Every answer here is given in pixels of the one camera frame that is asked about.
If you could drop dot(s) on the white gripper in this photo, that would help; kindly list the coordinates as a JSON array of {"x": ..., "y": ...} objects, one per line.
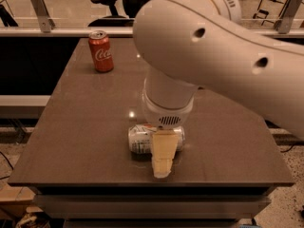
[{"x": 166, "y": 115}]

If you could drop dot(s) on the silver green 7up can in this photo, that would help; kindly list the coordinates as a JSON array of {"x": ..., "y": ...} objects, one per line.
[{"x": 139, "y": 138}]

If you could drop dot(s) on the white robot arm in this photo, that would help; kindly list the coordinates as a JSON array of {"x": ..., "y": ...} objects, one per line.
[{"x": 200, "y": 43}]

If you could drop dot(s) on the red coca-cola can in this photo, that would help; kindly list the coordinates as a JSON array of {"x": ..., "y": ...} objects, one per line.
[{"x": 100, "y": 51}]

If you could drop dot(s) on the grey table base drawers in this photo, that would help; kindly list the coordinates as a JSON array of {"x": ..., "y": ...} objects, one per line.
[{"x": 151, "y": 210}]

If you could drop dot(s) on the black office chair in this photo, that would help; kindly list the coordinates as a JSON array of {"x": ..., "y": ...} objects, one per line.
[{"x": 130, "y": 7}]

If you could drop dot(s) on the wooden chair in background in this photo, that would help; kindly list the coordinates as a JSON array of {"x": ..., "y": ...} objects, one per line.
[{"x": 269, "y": 11}]

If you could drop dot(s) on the horizontal metal railing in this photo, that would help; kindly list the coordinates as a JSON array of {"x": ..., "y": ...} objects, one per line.
[{"x": 117, "y": 32}]

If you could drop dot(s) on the left metal bracket post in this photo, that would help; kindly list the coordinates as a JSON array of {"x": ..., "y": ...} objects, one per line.
[{"x": 45, "y": 22}]

